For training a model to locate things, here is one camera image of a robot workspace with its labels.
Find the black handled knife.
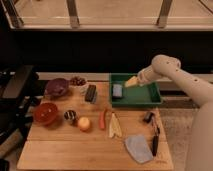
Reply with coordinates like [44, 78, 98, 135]
[152, 119, 160, 156]

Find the metal cup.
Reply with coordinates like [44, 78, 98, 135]
[64, 110, 77, 125]

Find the wooden cutting board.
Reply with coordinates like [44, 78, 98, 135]
[17, 82, 174, 171]

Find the dark rectangular block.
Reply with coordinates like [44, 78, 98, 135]
[85, 85, 96, 102]

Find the orange ball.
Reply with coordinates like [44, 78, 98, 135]
[77, 117, 91, 131]

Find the small bowl of nuts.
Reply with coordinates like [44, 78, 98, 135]
[70, 76, 87, 92]

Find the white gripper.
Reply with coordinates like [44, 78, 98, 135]
[124, 66, 162, 87]

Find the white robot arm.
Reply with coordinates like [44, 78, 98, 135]
[125, 54, 213, 171]

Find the orange carrot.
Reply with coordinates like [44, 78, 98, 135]
[99, 108, 108, 130]

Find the blue grey cloth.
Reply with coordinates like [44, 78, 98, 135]
[124, 134, 153, 164]

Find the black stand on left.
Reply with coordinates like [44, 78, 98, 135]
[0, 65, 39, 146]

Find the blue sponge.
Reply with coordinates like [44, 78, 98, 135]
[112, 84, 123, 98]

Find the red bowl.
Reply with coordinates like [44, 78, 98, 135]
[33, 103, 58, 126]

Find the purple bowl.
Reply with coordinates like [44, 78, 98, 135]
[45, 78, 69, 98]

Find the green plastic tray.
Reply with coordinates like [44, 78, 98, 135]
[109, 73, 162, 108]

